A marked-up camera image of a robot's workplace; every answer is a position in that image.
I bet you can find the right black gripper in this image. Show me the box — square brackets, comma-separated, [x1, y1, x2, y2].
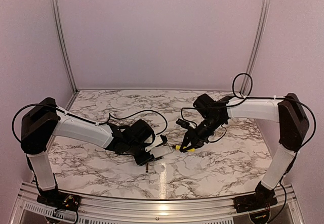
[180, 115, 225, 152]

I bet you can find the white remote control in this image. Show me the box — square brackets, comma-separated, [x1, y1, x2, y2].
[151, 146, 173, 159]

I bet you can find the yellow handled screwdriver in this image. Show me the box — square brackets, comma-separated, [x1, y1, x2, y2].
[171, 145, 195, 153]

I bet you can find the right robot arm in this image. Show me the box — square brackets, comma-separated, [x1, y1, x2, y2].
[176, 93, 309, 208]

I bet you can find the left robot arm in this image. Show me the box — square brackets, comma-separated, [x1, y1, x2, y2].
[14, 98, 155, 206]

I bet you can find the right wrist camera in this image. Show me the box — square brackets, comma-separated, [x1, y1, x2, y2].
[176, 118, 192, 129]

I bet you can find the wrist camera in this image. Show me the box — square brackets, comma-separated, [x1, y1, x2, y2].
[176, 118, 192, 129]
[145, 135, 168, 152]

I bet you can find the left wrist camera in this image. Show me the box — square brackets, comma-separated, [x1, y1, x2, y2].
[145, 135, 168, 152]

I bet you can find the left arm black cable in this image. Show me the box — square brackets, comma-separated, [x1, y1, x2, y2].
[107, 110, 169, 135]

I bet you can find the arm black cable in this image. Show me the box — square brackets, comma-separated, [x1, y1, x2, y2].
[232, 72, 253, 98]
[107, 110, 169, 135]

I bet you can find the front aluminium rail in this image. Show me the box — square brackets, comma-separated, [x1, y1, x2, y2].
[9, 182, 305, 223]

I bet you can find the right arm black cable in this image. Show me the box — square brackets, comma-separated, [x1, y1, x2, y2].
[232, 72, 253, 98]

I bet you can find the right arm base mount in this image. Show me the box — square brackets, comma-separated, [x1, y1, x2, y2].
[233, 182, 278, 213]

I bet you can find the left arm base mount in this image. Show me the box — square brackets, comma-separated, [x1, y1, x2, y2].
[37, 185, 81, 211]

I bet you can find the right aluminium frame post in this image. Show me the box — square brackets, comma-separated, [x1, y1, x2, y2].
[240, 0, 273, 93]

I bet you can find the aluminium frame post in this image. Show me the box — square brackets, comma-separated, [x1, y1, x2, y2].
[51, 0, 78, 94]
[240, 0, 273, 93]

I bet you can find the left aluminium frame post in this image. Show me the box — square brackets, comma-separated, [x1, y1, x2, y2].
[51, 0, 78, 94]

